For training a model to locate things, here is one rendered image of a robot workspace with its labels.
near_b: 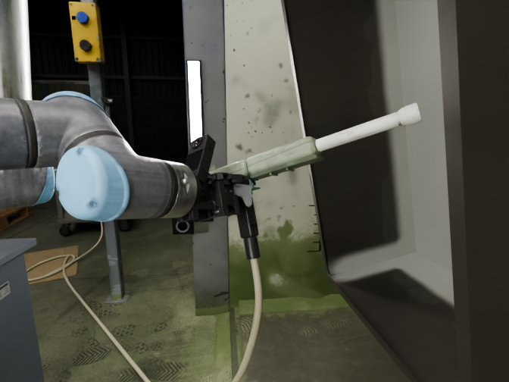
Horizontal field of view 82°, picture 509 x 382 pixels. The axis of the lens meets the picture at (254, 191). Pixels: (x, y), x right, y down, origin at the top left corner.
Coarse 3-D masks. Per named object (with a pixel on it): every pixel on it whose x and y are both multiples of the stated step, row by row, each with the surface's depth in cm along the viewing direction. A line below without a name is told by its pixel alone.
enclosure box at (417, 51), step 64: (320, 0) 86; (384, 0) 88; (448, 0) 32; (320, 64) 89; (384, 64) 92; (448, 64) 34; (320, 128) 93; (448, 128) 36; (320, 192) 97; (384, 192) 101; (448, 192) 38; (384, 256) 106; (448, 256) 91; (384, 320) 78; (448, 320) 74
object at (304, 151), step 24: (384, 120) 49; (408, 120) 47; (288, 144) 58; (312, 144) 55; (336, 144) 54; (216, 168) 70; (240, 168) 63; (264, 168) 60; (288, 168) 58; (240, 216) 64
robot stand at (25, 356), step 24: (0, 240) 89; (24, 240) 89; (0, 264) 76; (24, 264) 87; (0, 288) 77; (24, 288) 87; (0, 312) 77; (24, 312) 87; (0, 336) 77; (24, 336) 87; (0, 360) 77; (24, 360) 86
